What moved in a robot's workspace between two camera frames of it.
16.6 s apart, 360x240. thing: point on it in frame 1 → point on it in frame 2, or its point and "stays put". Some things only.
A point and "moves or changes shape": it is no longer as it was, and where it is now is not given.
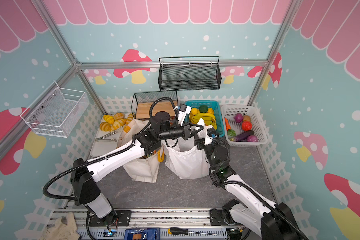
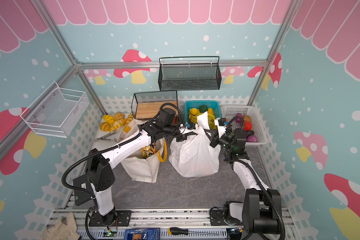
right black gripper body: [200, 142] → [214, 141]
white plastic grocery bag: [184, 158] moves or changes shape
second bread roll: [105, 126] stays put
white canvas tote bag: [146, 169] stays put
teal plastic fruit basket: [214, 105] stays put
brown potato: [246, 117] stays put
